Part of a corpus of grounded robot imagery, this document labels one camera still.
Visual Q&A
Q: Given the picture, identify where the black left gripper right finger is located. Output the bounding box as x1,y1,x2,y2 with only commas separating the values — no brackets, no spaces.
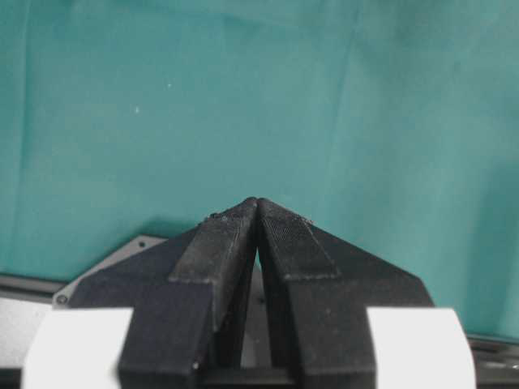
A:
257,199,434,388

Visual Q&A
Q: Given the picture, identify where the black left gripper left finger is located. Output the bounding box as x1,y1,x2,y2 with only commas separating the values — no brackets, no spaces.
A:
70,197,257,388

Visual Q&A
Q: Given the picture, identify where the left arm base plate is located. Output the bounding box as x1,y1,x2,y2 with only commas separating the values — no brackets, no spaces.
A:
52,234,166,310

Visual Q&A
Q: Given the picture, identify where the black frame rail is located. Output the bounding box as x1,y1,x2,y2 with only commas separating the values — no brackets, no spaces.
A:
0,273,66,304

